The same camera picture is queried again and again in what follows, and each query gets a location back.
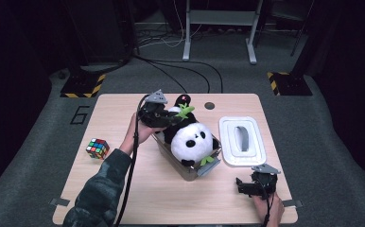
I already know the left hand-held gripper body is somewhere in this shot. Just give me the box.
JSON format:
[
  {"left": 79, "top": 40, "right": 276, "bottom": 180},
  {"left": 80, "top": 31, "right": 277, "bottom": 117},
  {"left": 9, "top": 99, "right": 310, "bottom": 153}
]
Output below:
[{"left": 137, "top": 88, "right": 169, "bottom": 129}]

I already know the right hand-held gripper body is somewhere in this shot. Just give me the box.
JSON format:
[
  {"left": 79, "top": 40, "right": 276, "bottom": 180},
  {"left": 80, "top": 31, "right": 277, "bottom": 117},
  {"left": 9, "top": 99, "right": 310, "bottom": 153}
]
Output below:
[{"left": 249, "top": 163, "right": 282, "bottom": 200}]

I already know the panda plush toy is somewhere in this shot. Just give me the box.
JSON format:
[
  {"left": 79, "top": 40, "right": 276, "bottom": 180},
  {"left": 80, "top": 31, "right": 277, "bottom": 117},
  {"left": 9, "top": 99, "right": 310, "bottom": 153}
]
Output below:
[{"left": 156, "top": 93, "right": 221, "bottom": 167}]

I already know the white lid with grey handle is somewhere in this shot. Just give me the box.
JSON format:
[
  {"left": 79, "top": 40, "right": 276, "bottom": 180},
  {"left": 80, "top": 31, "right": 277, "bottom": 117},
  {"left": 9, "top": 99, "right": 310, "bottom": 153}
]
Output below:
[{"left": 217, "top": 115, "right": 268, "bottom": 167}]

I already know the translucent grey storage box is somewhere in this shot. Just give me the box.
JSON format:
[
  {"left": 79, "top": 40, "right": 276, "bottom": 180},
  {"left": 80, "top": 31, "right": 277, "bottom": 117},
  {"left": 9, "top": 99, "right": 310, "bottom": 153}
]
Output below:
[{"left": 151, "top": 131, "right": 223, "bottom": 183}]

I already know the multicoloured puzzle cube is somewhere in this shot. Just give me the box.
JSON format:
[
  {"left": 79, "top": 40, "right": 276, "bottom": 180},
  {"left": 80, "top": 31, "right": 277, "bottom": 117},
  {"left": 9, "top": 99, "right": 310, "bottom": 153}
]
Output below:
[{"left": 85, "top": 137, "right": 111, "bottom": 161}]

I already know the person's left hand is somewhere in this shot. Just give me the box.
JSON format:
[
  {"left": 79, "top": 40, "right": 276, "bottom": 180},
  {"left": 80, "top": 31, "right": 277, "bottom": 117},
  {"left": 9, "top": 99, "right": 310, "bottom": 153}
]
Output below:
[{"left": 119, "top": 112, "right": 166, "bottom": 156}]

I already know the person's right hand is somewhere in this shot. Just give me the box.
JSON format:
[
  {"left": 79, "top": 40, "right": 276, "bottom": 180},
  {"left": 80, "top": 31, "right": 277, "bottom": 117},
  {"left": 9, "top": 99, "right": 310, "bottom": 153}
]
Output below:
[{"left": 252, "top": 192, "right": 286, "bottom": 227}]

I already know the grey tape strip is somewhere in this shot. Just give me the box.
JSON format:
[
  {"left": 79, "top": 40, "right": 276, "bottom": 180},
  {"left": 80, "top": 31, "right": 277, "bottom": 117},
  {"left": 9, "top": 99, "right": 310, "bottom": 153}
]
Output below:
[
  {"left": 281, "top": 199, "right": 304, "bottom": 209},
  {"left": 49, "top": 198, "right": 71, "bottom": 208}
]

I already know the black yellow striped stand base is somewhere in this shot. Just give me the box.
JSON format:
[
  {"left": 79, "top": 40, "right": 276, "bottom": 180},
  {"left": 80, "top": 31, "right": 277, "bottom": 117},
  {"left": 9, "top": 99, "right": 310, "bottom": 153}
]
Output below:
[
  {"left": 267, "top": 71, "right": 314, "bottom": 96},
  {"left": 60, "top": 72, "right": 107, "bottom": 98}
]

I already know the black equipment cabinet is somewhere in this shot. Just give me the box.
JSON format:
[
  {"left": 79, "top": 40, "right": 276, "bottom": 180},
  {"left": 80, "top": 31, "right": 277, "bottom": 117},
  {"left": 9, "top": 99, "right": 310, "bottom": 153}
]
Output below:
[{"left": 62, "top": 0, "right": 136, "bottom": 64}]

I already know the right hand-held gripper cable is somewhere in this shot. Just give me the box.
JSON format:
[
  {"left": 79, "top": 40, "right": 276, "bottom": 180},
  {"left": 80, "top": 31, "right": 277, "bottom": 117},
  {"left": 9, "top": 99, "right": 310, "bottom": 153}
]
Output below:
[{"left": 262, "top": 183, "right": 276, "bottom": 227}]

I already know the hand-held gripper cable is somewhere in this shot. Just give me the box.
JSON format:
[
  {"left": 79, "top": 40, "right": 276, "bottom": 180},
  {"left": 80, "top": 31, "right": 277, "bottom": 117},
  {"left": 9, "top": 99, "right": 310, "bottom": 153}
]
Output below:
[
  {"left": 262, "top": 183, "right": 276, "bottom": 227},
  {"left": 113, "top": 94, "right": 150, "bottom": 227}
]

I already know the black floor cable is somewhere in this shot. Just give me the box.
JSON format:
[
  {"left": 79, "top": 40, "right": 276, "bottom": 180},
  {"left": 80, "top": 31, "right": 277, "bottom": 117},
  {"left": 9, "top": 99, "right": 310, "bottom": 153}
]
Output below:
[
  {"left": 146, "top": 61, "right": 188, "bottom": 95},
  {"left": 132, "top": 55, "right": 225, "bottom": 95},
  {"left": 146, "top": 61, "right": 211, "bottom": 95}
]

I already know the left hand-held gripper cable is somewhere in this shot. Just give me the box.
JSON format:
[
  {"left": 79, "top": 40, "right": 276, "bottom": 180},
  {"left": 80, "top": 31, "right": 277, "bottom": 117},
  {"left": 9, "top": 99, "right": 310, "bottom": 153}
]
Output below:
[{"left": 113, "top": 94, "right": 150, "bottom": 227}]

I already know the white floor cable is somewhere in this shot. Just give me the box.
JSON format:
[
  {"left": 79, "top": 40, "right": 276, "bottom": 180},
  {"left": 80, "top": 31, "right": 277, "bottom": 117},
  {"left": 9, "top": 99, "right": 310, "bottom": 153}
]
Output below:
[{"left": 137, "top": 18, "right": 204, "bottom": 49}]

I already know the white metal desk frame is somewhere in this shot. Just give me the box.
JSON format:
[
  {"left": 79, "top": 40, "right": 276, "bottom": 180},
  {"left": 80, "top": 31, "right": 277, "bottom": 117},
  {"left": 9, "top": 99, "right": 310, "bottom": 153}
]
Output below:
[{"left": 182, "top": 0, "right": 264, "bottom": 65}]

